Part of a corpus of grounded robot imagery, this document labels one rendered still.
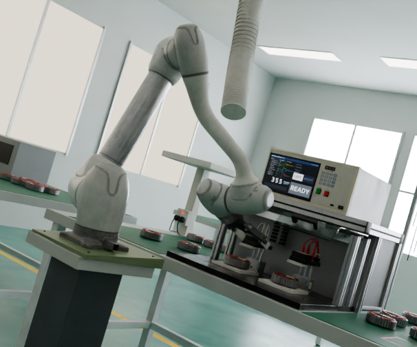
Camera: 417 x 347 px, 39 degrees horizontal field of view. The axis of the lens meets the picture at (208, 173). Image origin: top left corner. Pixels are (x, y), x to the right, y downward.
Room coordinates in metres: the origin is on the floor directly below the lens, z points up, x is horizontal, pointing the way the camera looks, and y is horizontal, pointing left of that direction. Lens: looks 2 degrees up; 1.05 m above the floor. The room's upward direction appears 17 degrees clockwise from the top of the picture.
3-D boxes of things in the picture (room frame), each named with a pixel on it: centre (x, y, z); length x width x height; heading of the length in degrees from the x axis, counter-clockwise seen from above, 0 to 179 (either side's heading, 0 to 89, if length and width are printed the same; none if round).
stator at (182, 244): (2.83, -0.01, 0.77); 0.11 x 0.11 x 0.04
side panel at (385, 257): (2.51, -0.82, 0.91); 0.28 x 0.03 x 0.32; 142
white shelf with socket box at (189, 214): (3.41, 0.04, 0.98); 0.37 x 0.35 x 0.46; 52
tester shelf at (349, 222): (2.65, -0.51, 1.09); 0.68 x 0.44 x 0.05; 52
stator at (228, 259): (2.47, -0.22, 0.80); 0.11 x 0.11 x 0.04
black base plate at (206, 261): (2.41, -0.32, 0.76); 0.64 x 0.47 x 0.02; 52
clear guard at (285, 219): (2.27, -0.48, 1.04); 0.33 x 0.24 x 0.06; 142
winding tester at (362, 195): (2.64, -0.52, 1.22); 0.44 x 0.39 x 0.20; 52
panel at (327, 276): (2.60, -0.47, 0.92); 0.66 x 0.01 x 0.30; 52
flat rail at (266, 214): (2.48, -0.38, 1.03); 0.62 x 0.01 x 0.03; 52
